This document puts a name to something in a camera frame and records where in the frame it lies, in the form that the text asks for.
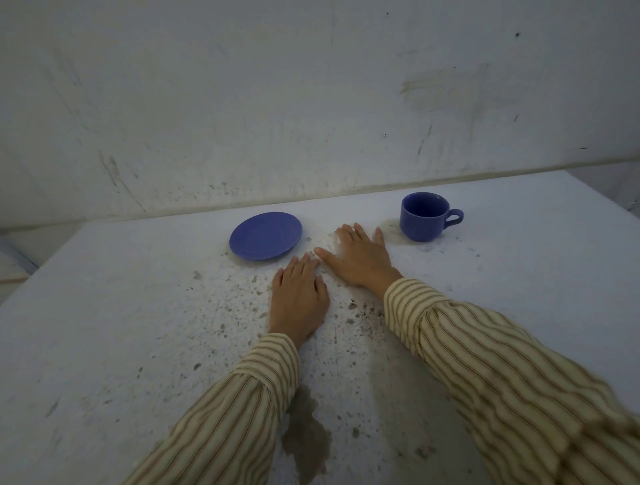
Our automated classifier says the person's right hand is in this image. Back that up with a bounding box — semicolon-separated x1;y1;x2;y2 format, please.
313;222;404;301

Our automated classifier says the person's left hand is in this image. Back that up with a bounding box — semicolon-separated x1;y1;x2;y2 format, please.
268;252;331;349

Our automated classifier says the person's right forearm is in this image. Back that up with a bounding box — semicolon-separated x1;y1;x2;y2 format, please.
383;278;640;485

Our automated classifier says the person's left forearm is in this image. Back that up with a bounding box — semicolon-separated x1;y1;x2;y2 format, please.
124;333;301;485

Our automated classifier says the blue ceramic cup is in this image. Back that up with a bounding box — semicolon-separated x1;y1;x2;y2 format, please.
399;192;465;243

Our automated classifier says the blue ceramic saucer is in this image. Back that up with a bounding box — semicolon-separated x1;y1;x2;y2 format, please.
229;211;304;262

